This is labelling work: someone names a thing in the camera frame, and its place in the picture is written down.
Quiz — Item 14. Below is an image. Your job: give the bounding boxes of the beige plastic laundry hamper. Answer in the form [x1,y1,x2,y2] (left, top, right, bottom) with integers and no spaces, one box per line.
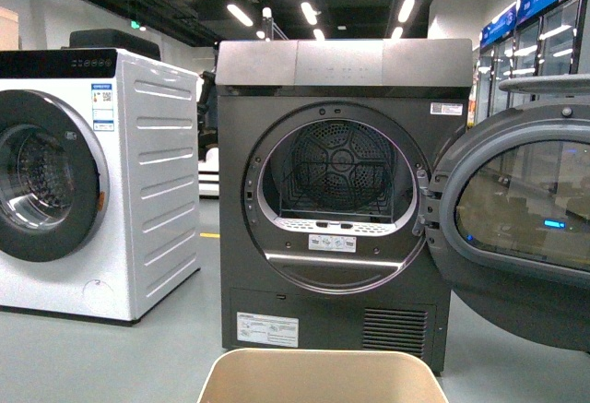
[198,349,447,402]

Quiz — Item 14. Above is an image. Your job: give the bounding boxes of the grey round dryer door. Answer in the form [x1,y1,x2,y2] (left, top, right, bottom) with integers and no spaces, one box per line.
[421,74,589,351]

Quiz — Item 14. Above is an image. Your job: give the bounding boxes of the dark grey clothes dryer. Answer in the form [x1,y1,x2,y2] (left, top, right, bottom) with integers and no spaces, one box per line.
[216,39,472,373]

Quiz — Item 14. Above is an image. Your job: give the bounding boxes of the glass door display fridges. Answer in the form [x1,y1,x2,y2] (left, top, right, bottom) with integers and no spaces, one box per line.
[467,0,589,127]

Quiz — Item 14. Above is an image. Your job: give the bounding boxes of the white front-load washing machine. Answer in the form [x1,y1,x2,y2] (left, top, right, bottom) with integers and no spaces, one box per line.
[1,48,200,323]

